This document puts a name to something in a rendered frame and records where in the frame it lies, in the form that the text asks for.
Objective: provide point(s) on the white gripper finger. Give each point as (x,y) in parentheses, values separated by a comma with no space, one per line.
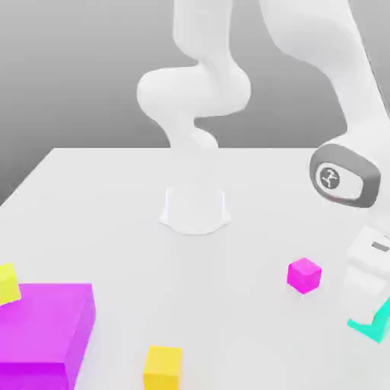
(362,292)

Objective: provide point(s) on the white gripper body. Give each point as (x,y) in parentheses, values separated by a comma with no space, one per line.
(364,254)

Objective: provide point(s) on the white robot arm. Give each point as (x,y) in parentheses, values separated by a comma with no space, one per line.
(195,88)

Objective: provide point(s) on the small magenta cube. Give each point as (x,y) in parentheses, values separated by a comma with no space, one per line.
(304,275)

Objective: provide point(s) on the small golden yellow cube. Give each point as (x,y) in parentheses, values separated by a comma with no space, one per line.
(162,368)

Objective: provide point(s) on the small lemon yellow cube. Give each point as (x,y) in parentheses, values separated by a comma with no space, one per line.
(7,285)

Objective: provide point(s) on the large magenta box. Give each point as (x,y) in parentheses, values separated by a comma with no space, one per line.
(42,329)

